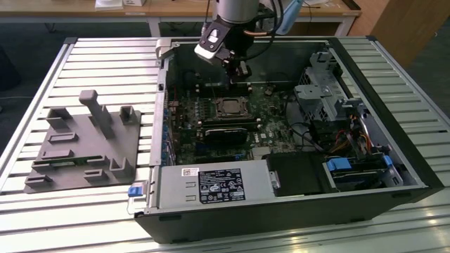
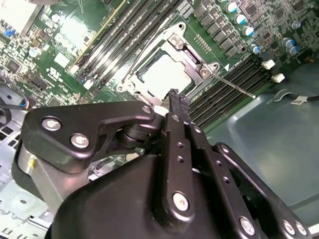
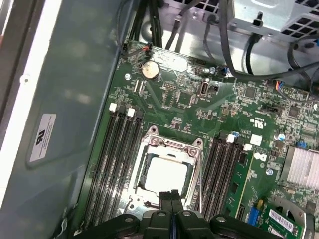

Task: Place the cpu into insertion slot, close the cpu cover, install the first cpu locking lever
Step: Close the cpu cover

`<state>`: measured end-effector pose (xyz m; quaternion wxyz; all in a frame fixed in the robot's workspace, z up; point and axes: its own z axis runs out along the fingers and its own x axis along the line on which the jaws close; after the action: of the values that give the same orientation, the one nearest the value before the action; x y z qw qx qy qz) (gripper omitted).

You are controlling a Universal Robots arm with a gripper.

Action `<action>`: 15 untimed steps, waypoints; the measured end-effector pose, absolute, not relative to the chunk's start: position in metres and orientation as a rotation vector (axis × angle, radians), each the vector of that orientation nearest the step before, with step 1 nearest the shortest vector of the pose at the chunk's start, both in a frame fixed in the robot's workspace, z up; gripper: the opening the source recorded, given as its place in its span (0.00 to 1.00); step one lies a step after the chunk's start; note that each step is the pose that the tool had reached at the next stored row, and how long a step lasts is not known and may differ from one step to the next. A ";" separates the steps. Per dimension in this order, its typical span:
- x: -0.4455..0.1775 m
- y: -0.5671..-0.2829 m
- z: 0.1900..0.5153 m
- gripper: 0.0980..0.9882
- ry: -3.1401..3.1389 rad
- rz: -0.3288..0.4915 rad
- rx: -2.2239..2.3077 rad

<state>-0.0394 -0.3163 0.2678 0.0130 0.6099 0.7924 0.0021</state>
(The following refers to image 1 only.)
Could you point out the thin metal locking lever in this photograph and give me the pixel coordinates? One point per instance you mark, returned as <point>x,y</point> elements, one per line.
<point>236,114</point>
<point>213,88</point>

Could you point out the black RAM slot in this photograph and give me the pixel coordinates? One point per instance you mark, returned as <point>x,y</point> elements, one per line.
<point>220,83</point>
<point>225,121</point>
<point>220,88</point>

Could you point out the CPU socket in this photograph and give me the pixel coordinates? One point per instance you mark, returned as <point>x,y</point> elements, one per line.
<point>232,116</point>

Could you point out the round coin battery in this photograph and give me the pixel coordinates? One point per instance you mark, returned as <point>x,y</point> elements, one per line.
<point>268,91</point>

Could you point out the silver metal drive cage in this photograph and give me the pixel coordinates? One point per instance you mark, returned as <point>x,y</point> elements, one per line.
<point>317,100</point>

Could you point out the black graphics card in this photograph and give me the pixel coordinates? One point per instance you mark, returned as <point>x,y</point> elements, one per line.
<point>225,135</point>

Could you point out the green motherboard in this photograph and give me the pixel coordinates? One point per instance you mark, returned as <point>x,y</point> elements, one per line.
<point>278,131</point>

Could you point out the silver chipset heatsink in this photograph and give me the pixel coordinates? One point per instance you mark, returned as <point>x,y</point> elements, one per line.
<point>264,153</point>

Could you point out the wooden cabinet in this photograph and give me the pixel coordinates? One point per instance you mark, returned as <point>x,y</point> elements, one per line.
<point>404,26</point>

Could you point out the wooden desk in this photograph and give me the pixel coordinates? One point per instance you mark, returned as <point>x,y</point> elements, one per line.
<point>70,13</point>

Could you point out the blue disk carrier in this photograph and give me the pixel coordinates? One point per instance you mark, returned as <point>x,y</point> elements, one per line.
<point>338,165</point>

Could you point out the silver power supply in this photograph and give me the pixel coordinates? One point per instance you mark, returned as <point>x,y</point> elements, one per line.
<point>176,184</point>

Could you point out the grey parts rack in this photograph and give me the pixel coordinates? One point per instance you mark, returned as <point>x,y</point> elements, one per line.
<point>87,147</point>

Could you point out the blue plastic clip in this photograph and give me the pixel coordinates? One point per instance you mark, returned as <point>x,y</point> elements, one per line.
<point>388,161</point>

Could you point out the blue case latch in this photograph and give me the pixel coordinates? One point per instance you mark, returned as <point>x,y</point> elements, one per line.
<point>137,191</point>

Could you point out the black PC case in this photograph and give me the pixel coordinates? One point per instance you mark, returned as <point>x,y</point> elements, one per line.
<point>246,224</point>

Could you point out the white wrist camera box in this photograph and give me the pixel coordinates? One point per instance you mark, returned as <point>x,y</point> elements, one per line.
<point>206,54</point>

